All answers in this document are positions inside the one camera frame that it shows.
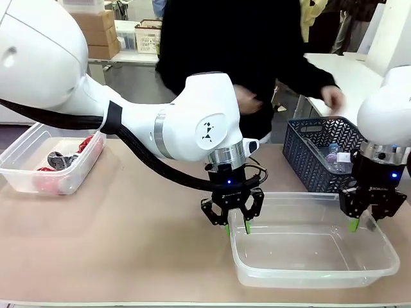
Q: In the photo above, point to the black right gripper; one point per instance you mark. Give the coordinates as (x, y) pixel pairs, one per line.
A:
(375, 183)

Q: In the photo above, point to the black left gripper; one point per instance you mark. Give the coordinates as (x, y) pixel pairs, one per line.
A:
(229, 186)

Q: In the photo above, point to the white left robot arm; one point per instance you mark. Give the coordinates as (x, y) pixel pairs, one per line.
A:
(205, 106)

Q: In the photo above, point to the person's left forearm black sleeve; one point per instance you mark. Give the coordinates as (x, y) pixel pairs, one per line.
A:
(316, 75)

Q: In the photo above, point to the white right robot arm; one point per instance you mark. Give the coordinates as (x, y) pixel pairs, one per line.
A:
(385, 109)

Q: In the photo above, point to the dark blue plastic basket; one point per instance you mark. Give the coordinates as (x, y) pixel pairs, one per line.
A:
(305, 154)

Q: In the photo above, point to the white wicker basket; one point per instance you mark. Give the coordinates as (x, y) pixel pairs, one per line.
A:
(147, 37)

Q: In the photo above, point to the person's right hand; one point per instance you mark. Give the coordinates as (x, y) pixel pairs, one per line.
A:
(248, 101)

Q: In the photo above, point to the person's left hand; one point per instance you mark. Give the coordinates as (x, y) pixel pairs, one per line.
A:
(334, 97)

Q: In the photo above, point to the clear plastic bottle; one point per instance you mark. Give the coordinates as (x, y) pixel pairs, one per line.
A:
(334, 158)

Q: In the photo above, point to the large clear plastic tub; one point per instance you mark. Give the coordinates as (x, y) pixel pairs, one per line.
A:
(305, 256)

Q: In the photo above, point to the white side table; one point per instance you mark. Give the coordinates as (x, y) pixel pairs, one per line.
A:
(353, 73)

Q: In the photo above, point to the crushed red can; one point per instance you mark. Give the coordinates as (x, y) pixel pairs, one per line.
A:
(48, 184)
(86, 142)

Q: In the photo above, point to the person in black sweater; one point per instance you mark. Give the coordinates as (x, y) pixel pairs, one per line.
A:
(224, 38)

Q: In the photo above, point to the white upright panel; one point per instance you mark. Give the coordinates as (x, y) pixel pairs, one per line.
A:
(388, 35)

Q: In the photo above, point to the crushed silver black can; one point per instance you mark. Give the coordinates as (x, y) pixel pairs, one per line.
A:
(59, 158)

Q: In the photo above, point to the long white background table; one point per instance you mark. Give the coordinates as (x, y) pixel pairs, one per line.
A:
(128, 57)

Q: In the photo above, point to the bystander in dark clothes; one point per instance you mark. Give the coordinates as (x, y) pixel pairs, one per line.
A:
(353, 19)

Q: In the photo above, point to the clear plastic drawer box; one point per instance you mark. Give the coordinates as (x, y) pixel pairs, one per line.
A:
(126, 41)

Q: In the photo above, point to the bystander in yellow garment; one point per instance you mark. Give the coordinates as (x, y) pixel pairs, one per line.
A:
(309, 16)

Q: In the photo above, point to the brown cardboard box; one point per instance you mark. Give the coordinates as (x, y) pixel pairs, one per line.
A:
(102, 36)
(94, 20)
(104, 50)

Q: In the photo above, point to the small clear plastic tub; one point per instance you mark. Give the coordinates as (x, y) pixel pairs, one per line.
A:
(19, 179)

